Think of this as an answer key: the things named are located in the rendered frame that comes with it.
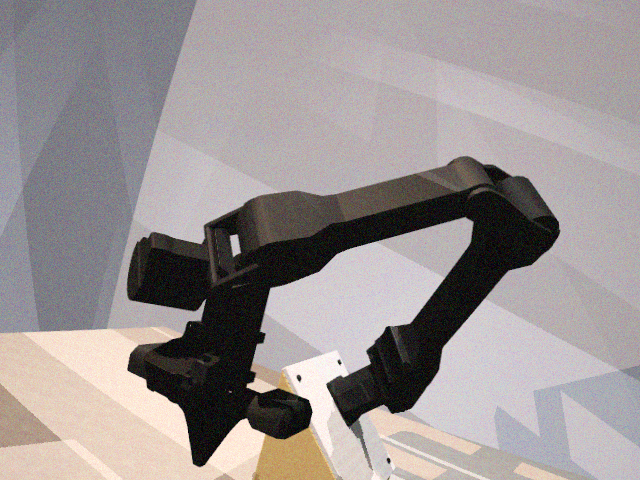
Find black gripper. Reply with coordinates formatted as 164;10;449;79
127;311;313;468

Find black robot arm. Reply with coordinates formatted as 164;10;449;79
127;156;560;427

